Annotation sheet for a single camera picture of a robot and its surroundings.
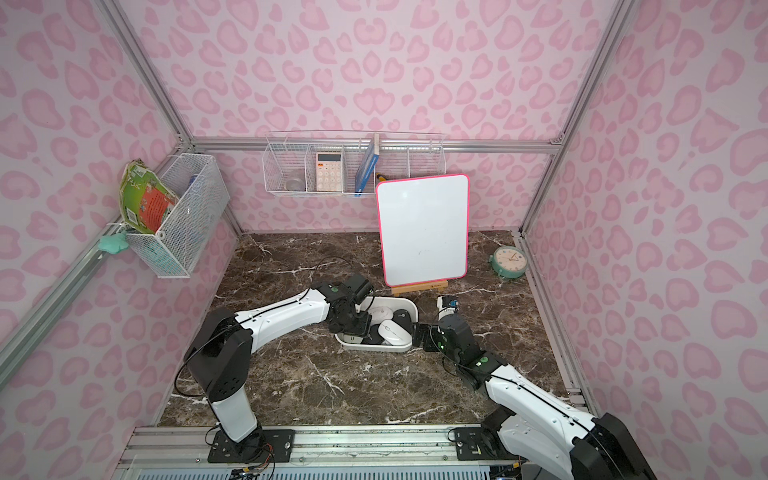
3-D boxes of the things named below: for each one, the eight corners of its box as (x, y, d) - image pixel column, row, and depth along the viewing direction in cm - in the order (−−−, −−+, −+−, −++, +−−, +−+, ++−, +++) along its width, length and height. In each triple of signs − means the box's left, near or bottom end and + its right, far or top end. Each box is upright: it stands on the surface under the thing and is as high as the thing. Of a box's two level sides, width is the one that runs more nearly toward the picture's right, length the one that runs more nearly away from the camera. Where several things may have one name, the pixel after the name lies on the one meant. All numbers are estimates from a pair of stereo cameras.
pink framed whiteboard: (387, 294, 103) (383, 222, 76) (381, 256, 113) (376, 182, 87) (464, 285, 105) (486, 211, 79) (451, 248, 116) (467, 173, 90)
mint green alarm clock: (494, 278, 108) (496, 272, 105) (487, 252, 116) (489, 246, 113) (529, 278, 108) (532, 272, 105) (520, 252, 116) (523, 246, 113)
